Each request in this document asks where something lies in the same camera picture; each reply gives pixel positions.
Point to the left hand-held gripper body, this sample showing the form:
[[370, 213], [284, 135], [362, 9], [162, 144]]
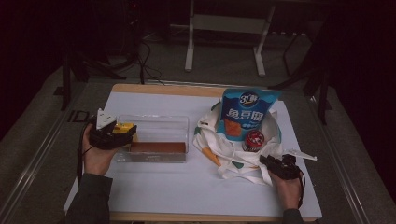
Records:
[[104, 137]]

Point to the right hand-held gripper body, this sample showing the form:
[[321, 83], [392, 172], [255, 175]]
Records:
[[285, 169]]

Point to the brown box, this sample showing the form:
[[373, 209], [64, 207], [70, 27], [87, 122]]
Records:
[[157, 149]]

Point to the clear plastic container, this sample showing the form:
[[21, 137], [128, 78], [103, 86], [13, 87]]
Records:
[[162, 130]]

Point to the white canvas tote bag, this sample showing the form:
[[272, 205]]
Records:
[[224, 155]]

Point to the blue snack bag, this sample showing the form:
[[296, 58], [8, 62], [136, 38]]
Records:
[[249, 105]]

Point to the person's right hand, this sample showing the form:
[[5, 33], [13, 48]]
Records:
[[288, 189]]

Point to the person's left hand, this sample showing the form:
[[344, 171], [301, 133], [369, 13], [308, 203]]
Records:
[[98, 158]]

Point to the white table mat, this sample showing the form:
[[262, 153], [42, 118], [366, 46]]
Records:
[[171, 186]]

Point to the black metal stand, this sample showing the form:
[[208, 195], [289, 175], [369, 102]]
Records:
[[67, 81], [320, 77]]

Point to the white metal stand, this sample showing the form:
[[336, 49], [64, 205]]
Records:
[[227, 23]]

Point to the metal floor rail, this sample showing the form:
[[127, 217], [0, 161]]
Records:
[[345, 174], [21, 183]]

